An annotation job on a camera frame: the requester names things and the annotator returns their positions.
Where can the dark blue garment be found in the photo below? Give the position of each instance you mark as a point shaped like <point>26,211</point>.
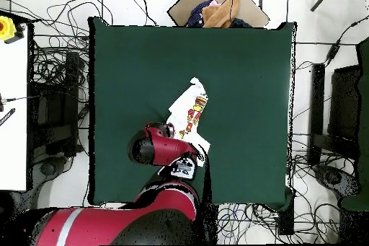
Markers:
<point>240,23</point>

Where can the dark green table cloth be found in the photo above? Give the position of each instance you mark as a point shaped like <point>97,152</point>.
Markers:
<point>245,84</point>

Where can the cardboard box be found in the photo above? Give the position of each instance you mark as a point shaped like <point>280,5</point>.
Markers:
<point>184,6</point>

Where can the black box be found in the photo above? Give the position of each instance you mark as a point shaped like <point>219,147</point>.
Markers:
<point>286,223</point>

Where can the yellow emergency stop button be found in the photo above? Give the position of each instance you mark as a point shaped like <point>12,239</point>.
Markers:
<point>7,29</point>

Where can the blue dotted garment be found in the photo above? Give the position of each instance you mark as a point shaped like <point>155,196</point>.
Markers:
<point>197,15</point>

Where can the white table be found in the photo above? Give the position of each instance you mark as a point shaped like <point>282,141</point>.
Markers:
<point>13,148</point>

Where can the black ribbed strip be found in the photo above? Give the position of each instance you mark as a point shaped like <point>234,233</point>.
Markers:
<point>7,116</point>

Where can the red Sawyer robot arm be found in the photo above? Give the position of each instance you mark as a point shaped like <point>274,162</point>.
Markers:
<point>167,146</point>

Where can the orange towel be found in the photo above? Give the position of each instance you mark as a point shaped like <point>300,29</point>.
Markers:
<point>222,12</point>

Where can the white printed t-shirt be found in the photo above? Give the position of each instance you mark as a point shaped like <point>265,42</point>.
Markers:
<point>184,107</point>

